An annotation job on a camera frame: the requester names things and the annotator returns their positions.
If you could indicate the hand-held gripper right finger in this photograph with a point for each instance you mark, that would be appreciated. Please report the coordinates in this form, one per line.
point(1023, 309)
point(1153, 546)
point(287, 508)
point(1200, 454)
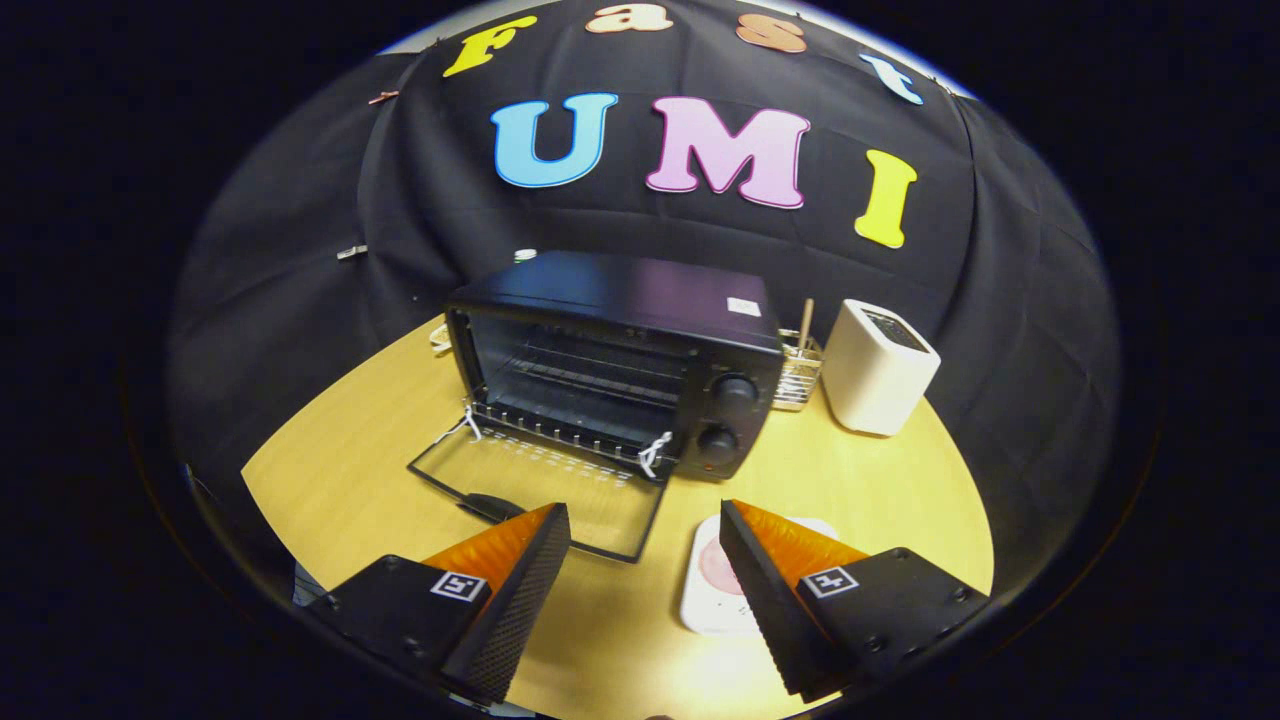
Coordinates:
point(770, 610)

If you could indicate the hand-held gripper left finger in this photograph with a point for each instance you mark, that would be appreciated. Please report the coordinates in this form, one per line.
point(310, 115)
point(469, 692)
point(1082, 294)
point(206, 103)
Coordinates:
point(520, 610)

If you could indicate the white food tray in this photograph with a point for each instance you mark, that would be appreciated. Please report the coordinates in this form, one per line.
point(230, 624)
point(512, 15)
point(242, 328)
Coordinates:
point(705, 608)

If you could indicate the pink ham slice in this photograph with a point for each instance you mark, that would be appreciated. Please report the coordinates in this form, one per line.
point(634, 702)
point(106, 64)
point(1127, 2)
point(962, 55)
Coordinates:
point(715, 570)

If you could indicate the black toaster oven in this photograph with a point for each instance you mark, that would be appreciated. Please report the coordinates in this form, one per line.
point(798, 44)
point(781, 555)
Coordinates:
point(620, 290)

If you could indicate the white bread toaster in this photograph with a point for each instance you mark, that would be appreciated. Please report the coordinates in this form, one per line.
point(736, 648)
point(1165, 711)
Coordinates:
point(870, 380)

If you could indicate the wooden stick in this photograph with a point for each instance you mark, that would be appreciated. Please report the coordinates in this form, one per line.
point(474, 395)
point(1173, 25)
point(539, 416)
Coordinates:
point(805, 320)

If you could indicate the silver cloth clip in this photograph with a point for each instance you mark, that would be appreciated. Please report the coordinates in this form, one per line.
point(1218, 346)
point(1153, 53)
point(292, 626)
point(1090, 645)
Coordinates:
point(351, 252)

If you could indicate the black backdrop cloth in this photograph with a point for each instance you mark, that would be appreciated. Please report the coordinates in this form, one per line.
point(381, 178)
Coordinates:
point(300, 250)

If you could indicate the pink cloth clip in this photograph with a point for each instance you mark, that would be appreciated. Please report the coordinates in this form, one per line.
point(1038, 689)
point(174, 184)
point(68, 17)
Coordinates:
point(383, 97)

